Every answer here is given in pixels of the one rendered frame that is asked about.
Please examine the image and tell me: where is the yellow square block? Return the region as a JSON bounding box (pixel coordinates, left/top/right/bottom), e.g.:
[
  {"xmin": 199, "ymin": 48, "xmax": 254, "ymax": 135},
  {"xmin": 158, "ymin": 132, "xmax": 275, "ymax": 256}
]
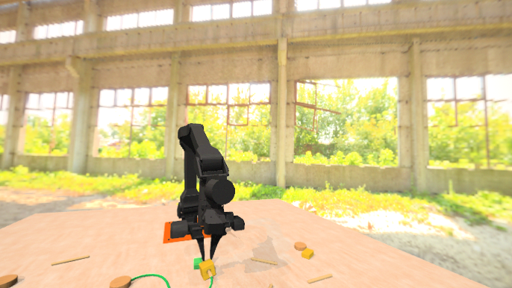
[{"xmin": 199, "ymin": 258, "xmax": 216, "ymax": 281}]

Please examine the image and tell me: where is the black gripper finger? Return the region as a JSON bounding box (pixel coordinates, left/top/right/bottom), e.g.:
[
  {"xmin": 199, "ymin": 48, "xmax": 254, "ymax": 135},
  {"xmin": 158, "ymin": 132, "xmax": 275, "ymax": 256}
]
[
  {"xmin": 210, "ymin": 232, "xmax": 227, "ymax": 260},
  {"xmin": 190, "ymin": 233, "xmax": 205, "ymax": 261}
]

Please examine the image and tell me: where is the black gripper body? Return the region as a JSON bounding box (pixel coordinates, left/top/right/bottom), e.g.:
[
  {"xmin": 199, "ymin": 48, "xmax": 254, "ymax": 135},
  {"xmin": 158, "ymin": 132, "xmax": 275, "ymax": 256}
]
[{"xmin": 169, "ymin": 199, "xmax": 245, "ymax": 239}]

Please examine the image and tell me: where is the small yellow block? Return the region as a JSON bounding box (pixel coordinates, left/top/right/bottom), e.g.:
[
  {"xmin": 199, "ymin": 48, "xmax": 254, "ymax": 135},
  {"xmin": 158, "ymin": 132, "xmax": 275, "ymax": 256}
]
[{"xmin": 302, "ymin": 248, "xmax": 314, "ymax": 259}]

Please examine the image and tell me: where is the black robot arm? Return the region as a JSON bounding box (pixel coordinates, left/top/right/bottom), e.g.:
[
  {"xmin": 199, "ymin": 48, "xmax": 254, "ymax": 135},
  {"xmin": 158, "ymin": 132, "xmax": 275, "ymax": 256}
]
[{"xmin": 177, "ymin": 123, "xmax": 235, "ymax": 236}]

